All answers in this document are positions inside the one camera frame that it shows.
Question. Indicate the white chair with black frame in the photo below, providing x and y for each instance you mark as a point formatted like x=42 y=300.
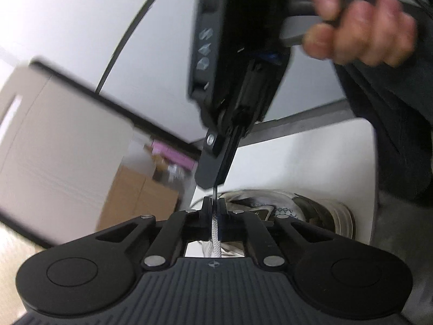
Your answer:
x=67 y=142

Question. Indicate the white shoelace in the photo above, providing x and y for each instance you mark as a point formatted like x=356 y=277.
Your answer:
x=215 y=233

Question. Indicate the brown cardboard box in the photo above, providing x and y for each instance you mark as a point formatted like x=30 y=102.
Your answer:
x=159 y=167

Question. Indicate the person's right hand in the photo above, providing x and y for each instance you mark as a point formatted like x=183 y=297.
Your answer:
x=365 y=30

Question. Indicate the bed with floral cream bedspread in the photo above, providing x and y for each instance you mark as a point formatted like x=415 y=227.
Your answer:
x=13 y=247

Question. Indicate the person's dark clothing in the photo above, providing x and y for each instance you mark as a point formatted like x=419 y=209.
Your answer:
x=389 y=108

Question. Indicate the white and brown shoe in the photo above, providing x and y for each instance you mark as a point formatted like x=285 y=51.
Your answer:
x=304 y=210

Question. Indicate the wooden drawer cabinet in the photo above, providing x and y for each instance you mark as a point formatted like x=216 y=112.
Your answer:
x=142 y=203

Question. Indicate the pink cardboard box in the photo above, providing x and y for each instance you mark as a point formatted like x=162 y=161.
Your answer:
x=172 y=155

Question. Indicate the clear plastic bag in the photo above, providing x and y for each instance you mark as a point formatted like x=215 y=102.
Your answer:
x=176 y=174

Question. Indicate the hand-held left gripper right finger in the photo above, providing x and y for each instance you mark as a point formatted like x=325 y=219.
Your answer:
x=222 y=214

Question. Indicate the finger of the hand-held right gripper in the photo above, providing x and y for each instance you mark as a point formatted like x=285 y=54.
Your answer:
x=213 y=166

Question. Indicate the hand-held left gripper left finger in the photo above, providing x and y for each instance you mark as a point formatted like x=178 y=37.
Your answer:
x=207 y=214

